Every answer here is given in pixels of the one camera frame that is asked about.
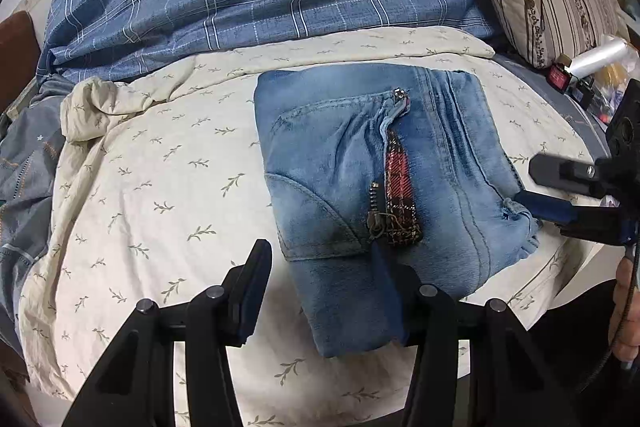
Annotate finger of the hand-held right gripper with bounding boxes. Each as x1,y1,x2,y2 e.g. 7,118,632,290
529,153,601,198
512,189,588,228

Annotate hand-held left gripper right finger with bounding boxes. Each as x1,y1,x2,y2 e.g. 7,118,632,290
369,243,583,427

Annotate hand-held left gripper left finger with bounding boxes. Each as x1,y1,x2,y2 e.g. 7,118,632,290
60,238,273,427

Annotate blue denim pants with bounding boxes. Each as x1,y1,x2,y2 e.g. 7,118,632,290
252,63,541,358

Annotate person's right hand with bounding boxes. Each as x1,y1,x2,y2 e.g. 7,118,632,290
609,257,640,363

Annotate yellow plastic packet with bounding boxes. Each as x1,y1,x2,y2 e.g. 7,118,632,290
597,62,640,102

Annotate small dark bottle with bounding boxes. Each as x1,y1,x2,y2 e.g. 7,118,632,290
570,77,596,108

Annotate grey-blue star-print bedsheet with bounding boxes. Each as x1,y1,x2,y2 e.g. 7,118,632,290
492,54,613,158

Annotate clear plastic film roll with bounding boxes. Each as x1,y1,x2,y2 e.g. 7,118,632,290
567,34,640,80

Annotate small red bottle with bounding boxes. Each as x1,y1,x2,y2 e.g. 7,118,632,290
547,54,573,94

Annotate person's dark clothing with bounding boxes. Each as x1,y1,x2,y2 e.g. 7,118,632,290
525,282,640,427

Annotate cream leaf-print blanket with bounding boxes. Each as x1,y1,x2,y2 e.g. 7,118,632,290
15,27,608,427

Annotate grey patterned quilt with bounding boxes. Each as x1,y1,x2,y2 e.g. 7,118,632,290
0,74,76,348

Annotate brown padded headboard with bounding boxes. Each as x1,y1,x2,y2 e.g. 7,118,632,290
0,11,46,112

